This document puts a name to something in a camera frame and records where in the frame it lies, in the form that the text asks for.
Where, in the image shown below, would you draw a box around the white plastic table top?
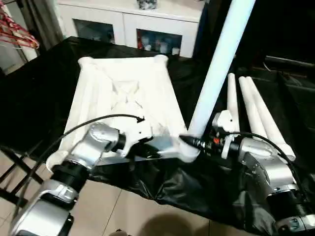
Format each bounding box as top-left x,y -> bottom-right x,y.
47,55 -> 201,168

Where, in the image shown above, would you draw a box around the white plastic table leg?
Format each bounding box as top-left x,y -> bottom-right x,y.
245,76 -> 296,162
187,0 -> 256,141
225,73 -> 242,137
238,76 -> 277,149

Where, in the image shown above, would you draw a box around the black plastic mat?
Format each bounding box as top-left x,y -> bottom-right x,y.
0,35 -> 315,232

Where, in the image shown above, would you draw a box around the white cabinet with glass doors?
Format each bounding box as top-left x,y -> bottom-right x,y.
57,0 -> 205,57

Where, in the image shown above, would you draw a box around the dark object on cabinet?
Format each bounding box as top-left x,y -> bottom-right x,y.
137,0 -> 158,10

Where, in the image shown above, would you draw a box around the large black screen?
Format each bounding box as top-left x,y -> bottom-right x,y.
197,0 -> 315,64

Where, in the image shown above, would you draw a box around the red clothes hangers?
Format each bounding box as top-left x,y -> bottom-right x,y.
0,2 -> 40,50

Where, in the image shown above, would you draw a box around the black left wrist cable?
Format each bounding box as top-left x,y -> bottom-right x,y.
12,114 -> 145,218

